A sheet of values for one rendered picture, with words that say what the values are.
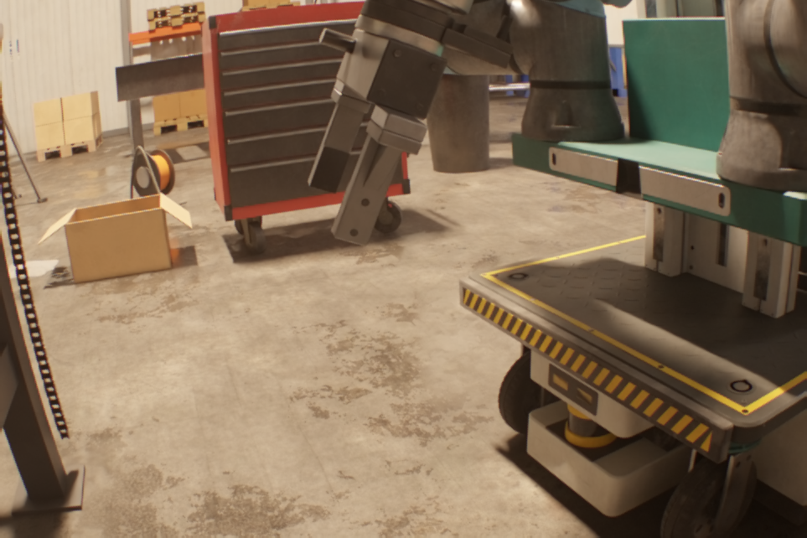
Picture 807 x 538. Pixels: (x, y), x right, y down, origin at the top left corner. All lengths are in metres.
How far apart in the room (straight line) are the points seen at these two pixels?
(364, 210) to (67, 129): 8.07
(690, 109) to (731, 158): 0.28
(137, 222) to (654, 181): 2.07
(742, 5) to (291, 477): 1.07
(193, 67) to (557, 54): 4.60
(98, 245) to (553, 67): 1.97
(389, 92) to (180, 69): 5.06
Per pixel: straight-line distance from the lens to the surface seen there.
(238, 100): 2.55
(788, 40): 0.74
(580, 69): 1.14
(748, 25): 0.81
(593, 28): 1.16
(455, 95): 3.96
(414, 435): 1.38
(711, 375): 0.90
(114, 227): 2.67
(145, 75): 5.52
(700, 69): 1.08
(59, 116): 8.54
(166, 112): 9.81
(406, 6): 0.54
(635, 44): 1.19
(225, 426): 1.49
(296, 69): 2.59
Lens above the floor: 0.72
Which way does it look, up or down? 15 degrees down
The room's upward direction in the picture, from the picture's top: 4 degrees counter-clockwise
